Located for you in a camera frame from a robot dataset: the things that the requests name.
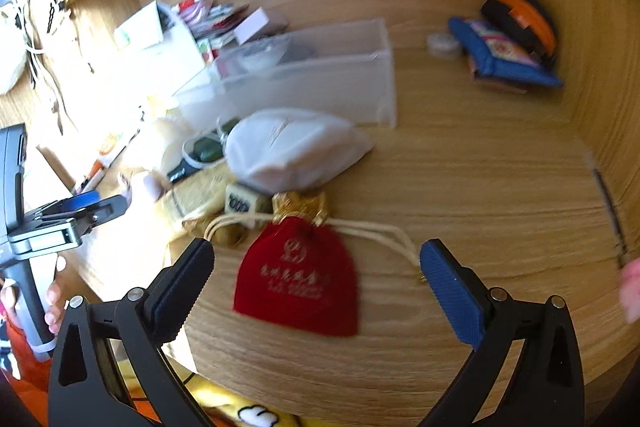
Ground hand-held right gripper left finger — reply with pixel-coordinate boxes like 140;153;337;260
47;237;216;427

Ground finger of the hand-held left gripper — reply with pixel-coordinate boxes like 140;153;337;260
30;193;102;219
67;195;129;234

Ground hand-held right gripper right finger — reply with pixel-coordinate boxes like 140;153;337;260
419;238;586;427

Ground cream cylindrical container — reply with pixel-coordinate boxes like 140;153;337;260
147;116;193;170

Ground cream mahjong tile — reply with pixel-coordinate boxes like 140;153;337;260
224;184;251;215

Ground green glass bottle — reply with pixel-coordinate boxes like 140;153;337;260
181;119;241;168

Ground red velvet drawstring pouch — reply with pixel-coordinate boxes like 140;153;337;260
205;191;426;338

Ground white cloth pouch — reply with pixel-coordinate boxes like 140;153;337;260
224;108;375;196

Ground translucent plastic storage box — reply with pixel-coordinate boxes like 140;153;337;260
172;18;398;130

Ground wooden desktop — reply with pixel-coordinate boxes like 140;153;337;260
65;19;633;427

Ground person's left hand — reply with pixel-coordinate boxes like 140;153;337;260
44;255;71;335

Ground beige cloth pouch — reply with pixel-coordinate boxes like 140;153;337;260
165;167;251;249

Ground yellow printed cloth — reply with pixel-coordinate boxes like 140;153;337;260
120;357;316;427

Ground orange trousers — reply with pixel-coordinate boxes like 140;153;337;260
0;314;53;410

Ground white folded carton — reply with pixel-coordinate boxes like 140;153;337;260
114;1;201;72

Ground pink wallet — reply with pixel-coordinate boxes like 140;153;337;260
469;57;531;94

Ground stack of books and packets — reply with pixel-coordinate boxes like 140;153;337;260
175;0;251;52

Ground bowl of trinkets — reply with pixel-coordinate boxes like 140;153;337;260
235;36;292;72

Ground white box with grey lid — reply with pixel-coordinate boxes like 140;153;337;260
235;7;288;45

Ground blue patchwork pencil case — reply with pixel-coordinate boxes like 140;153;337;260
447;16;565;88

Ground round white container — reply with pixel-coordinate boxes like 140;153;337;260
426;32;461;59

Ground black and orange zip case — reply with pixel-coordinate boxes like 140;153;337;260
480;0;558;68

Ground white woven bag with cords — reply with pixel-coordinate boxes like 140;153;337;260
0;0;81;122

